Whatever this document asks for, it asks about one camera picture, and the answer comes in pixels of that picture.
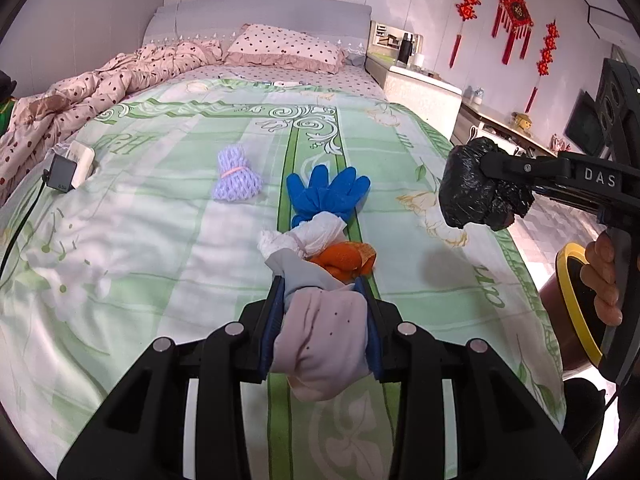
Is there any green floral blanket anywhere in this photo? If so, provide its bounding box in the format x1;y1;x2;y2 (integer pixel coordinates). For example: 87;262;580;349
0;77;566;480

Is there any white bedside cabinet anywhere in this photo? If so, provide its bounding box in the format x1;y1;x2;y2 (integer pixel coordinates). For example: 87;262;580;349
365;20;463;133

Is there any black power adapter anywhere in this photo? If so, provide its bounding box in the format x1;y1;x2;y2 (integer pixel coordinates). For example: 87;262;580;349
46;154;78;192

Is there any black wall television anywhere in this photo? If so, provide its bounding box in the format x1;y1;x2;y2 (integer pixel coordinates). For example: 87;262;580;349
565;89;606;156

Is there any pink polka dot duvet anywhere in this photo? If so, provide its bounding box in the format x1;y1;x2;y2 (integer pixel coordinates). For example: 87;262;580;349
0;39;226;201

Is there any pale pink sock bundle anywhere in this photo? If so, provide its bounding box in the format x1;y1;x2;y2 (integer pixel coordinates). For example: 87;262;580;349
257;212;373;401

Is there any white charger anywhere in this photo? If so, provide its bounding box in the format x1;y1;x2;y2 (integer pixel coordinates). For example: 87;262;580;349
65;140;96;181

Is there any red diamond tassel decoration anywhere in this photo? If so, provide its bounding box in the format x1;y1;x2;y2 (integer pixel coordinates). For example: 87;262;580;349
491;0;535;66

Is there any white air conditioner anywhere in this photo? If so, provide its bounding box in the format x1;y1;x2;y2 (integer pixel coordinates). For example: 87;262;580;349
588;6;636;46

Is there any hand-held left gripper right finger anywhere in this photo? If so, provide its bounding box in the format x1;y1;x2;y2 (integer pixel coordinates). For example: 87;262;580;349
354;280;586;480

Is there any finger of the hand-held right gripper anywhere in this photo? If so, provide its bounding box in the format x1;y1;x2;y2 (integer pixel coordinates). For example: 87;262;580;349
478;150;573;181
520;182;601;211

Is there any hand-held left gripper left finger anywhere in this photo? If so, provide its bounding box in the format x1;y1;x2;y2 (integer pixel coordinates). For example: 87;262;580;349
57;276;286;480

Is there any blue rubber glove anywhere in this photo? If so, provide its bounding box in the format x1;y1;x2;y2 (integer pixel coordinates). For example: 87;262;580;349
286;164;372;228

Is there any orange sock bundle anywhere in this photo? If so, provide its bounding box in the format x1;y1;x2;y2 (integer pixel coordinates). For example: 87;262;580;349
307;241;377;281

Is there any polka dot bedsheet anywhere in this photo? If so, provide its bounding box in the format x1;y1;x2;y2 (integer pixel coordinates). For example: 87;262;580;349
170;62;390;103

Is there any small purple foam net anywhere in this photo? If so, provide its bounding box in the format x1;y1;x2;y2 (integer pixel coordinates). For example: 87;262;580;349
212;144;264;204

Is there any polka dot pillow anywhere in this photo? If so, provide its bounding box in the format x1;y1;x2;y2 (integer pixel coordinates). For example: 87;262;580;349
223;23;348;77

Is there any black plastic bag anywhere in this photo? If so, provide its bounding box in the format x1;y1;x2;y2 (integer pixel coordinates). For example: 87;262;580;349
439;137;535;232

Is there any grey bed headboard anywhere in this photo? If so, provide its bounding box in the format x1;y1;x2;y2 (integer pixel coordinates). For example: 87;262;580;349
142;0;373;56

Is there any black cable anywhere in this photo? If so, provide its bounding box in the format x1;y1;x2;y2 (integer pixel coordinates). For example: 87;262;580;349
0;172;51;273

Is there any person's right hand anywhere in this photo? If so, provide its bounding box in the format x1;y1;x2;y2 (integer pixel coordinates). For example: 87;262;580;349
581;234;624;327

